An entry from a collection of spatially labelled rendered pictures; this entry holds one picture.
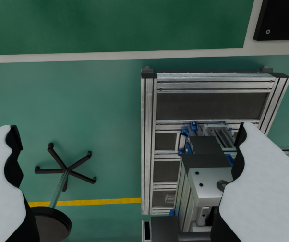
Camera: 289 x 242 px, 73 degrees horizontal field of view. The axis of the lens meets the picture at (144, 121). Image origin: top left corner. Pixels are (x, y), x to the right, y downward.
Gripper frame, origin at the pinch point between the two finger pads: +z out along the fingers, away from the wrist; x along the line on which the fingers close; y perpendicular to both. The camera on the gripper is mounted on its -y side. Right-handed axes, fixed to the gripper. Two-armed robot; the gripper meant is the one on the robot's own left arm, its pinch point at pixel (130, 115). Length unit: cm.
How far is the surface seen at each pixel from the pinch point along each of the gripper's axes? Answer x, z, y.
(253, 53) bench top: 30, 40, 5
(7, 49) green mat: -31, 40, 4
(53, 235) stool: -56, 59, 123
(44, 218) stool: -56, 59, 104
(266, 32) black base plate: 30.8, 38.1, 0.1
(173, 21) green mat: 8.9, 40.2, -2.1
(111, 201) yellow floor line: -28, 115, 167
